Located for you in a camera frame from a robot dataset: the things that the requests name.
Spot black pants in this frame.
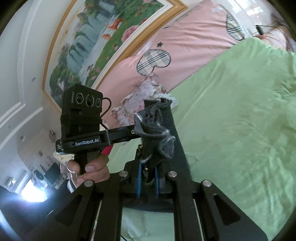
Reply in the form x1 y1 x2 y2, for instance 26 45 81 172
122 97 194 212

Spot person's left hand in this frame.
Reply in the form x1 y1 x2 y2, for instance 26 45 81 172
67 154 110 187

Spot red folded blanket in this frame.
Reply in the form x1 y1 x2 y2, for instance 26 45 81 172
100 145 113 156

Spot floral ruffled pillow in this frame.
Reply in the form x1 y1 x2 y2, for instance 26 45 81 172
111 73 180 126

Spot green bed sheet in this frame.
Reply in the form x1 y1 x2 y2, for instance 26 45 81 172
106 37 296 241

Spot gold framed landscape painting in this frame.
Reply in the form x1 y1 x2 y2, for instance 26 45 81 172
42 0 187 109

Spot pink quilt with plaid hearts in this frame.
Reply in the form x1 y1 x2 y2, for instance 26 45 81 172
96 0 290 126

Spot grey patterned cloth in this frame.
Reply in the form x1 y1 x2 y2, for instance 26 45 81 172
271 11 296 53

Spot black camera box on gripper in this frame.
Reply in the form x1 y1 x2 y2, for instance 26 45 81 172
60 84 103 138

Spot black cable on bed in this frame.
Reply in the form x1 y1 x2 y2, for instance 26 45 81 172
255 21 285 37

